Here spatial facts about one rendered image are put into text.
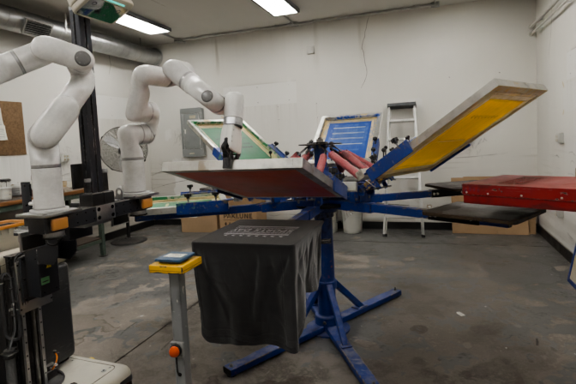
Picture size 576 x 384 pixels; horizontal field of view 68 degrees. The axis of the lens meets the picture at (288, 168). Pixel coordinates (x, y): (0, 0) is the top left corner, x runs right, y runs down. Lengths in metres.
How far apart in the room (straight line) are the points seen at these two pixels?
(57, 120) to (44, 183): 0.23
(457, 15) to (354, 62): 1.44
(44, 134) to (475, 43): 5.47
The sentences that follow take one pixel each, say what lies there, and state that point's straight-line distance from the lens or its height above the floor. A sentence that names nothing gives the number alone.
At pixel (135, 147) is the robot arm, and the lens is 2.00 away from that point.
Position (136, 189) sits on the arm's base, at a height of 1.16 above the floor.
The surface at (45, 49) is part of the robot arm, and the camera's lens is 1.67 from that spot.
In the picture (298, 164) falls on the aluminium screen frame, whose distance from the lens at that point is 1.52.
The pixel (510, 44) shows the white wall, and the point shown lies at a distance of 6.32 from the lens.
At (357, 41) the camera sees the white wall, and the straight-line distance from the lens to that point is 6.36.
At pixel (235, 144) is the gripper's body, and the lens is 1.63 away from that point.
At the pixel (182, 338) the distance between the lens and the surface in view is 1.62.
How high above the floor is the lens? 1.35
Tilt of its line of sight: 4 degrees down
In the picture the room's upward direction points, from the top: 3 degrees counter-clockwise
